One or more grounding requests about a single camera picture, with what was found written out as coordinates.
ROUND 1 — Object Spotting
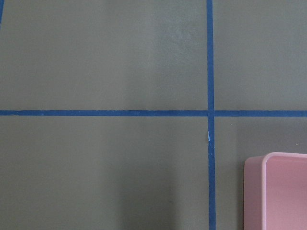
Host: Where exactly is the pink plastic bin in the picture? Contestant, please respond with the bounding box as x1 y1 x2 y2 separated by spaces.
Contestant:
244 152 307 230

